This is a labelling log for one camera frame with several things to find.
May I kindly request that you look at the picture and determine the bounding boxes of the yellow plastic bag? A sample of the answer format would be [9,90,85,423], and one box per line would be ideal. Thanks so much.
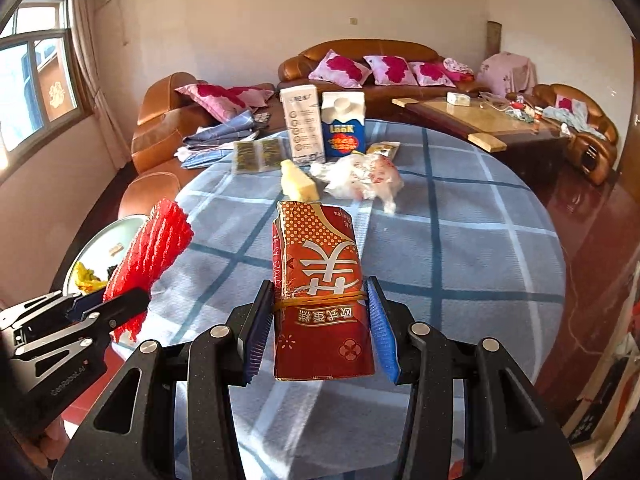
[72,262,107,294]

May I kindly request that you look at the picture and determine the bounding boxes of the red foam net sleeve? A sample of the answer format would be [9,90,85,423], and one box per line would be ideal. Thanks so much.
[102,197,196,344]

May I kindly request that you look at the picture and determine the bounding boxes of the red paper packet bundle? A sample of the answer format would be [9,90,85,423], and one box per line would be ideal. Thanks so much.
[271,200,374,382]

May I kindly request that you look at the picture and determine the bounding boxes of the yellow sponge block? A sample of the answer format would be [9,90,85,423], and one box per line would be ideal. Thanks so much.
[281,159,320,203]

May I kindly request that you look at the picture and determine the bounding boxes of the white printed plastic bag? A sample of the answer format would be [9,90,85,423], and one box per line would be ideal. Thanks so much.
[310,153,404,214]

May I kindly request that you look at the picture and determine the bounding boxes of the light blue trash bin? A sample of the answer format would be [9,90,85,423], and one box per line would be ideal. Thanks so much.
[61,214,148,295]

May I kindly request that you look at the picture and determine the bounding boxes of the folded blue bedsheets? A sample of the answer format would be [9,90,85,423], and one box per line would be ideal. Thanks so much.
[174,110,264,169]

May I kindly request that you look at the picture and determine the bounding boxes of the brown leather chaise sofa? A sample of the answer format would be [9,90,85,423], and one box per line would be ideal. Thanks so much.
[118,72,284,218]

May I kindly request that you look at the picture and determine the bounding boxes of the clear packet of tea bags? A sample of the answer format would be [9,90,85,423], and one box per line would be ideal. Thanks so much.
[232,136,286,174]

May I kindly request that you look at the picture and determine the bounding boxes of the pink floral pillow on chaise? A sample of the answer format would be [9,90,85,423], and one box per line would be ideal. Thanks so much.
[176,82,274,122]

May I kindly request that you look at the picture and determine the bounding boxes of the tall white carton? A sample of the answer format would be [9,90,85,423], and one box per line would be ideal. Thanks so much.
[280,84,326,165]

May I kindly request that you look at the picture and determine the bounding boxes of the brown leather armchair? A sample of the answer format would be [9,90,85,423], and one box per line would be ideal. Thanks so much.
[533,84,618,185]

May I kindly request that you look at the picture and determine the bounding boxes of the beige curtain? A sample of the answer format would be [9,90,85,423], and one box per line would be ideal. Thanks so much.
[68,0,130,170]

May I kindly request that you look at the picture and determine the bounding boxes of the wooden coffee table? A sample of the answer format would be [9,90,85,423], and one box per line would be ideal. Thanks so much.
[392,98,570,179]

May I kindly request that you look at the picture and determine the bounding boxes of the small yellow white box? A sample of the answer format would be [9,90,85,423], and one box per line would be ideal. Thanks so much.
[367,141,400,160]

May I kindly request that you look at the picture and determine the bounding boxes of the brown leather long sofa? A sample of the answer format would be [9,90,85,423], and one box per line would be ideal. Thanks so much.
[276,38,482,122]

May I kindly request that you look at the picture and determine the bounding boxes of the blue Look milk carton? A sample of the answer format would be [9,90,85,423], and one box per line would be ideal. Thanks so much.
[320,91,366,158]

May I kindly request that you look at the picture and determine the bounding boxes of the white box on coffee table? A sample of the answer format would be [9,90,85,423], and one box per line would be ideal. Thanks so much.
[446,91,471,107]

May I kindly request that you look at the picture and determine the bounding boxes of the pink floral pillow left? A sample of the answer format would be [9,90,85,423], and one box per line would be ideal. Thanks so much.
[308,49,372,89]

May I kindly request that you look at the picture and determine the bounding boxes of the pink cloth covered object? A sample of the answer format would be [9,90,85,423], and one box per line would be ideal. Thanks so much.
[475,52,538,98]

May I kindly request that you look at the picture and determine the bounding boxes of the pink floral pillow right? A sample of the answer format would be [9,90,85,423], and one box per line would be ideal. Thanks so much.
[409,62,456,88]

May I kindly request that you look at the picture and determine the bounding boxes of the pink floral pillow middle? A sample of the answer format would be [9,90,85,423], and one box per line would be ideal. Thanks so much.
[364,55,418,87]

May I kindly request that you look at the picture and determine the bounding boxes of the window with frame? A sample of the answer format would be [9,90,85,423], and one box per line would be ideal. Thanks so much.
[1,0,92,179]

